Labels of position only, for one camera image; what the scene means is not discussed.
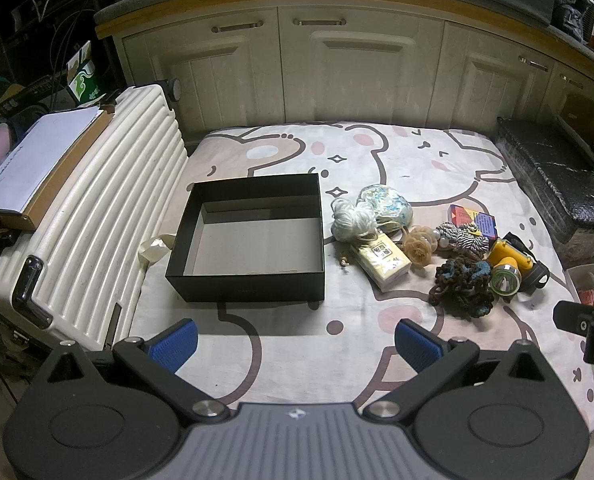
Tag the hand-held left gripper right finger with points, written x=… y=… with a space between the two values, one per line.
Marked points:
x=418 y=347

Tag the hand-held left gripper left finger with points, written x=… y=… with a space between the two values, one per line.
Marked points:
x=174 y=345

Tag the yellow headlamp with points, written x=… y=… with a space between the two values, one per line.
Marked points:
x=512 y=265

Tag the dark crochet scrunchie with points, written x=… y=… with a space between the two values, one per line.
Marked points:
x=464 y=285

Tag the cream tissue packet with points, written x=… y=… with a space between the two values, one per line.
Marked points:
x=379 y=260

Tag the black cardboard box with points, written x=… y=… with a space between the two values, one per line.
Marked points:
x=257 y=240

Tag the small colourful printed box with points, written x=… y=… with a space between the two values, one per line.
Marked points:
x=472 y=220

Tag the blue floral fabric pouch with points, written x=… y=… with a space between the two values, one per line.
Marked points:
x=384 y=207

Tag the white yarn ball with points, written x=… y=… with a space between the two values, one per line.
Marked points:
x=349 y=220

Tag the clear plastic bin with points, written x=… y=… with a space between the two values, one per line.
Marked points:
x=577 y=275

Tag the cream ribbon bag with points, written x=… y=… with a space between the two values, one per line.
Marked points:
x=154 y=250

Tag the black wrapped bundle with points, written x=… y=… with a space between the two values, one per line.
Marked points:
x=552 y=180

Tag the white ribbed suitcase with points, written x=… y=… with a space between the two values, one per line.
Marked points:
x=102 y=210

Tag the bear printed blanket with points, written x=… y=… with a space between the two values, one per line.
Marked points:
x=427 y=160

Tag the brown cardboard carton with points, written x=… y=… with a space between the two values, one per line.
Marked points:
x=62 y=180

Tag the white paper sheet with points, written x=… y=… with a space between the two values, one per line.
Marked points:
x=27 y=155

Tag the cream cabinet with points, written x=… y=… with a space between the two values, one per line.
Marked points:
x=377 y=85

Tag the green and white carton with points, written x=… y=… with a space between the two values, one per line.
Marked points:
x=83 y=77

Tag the black flat carton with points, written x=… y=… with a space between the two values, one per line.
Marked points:
x=32 y=92

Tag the black backpack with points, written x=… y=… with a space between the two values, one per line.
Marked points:
x=574 y=5

